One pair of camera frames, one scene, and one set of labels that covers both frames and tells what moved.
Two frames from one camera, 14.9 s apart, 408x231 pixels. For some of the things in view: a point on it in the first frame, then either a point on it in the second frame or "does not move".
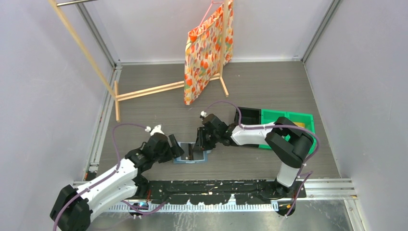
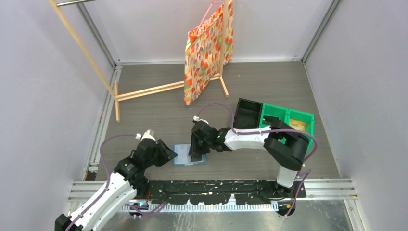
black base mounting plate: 215,191 does not move
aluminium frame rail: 318,190 does not move
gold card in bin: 299,124 does not move
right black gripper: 201,144 -> 195,149
